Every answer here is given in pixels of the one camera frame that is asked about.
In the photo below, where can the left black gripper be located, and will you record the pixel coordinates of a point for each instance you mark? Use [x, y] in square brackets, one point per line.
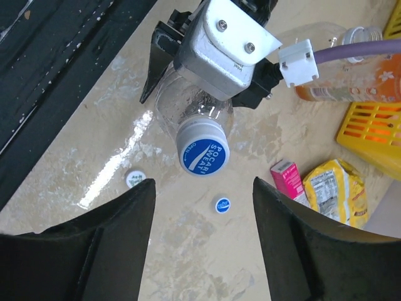
[167, 38]

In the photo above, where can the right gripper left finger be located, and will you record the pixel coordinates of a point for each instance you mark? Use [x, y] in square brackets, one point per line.
[99, 255]

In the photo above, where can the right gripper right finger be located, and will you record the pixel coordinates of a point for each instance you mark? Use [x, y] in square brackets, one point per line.
[308, 256]

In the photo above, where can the clear bottle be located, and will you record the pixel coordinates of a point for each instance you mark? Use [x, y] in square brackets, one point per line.
[323, 35]
[177, 100]

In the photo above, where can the blue Pocari Sweat cap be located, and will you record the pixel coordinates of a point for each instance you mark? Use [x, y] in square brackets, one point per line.
[202, 146]

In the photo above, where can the orange drink bottle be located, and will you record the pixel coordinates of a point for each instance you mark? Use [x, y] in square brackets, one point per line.
[375, 79]

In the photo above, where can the yellow snack bag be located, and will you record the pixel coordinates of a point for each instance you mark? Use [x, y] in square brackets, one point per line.
[336, 190]

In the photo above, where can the pink carton box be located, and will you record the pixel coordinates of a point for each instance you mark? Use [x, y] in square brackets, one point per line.
[288, 180]

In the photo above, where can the blue cap far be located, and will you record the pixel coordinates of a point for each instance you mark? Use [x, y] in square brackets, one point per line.
[222, 205]

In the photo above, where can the yellow plastic shopping basket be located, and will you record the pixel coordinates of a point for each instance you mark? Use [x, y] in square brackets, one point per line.
[372, 130]

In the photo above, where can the black base frame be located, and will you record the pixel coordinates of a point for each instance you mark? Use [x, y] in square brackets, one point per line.
[50, 60]

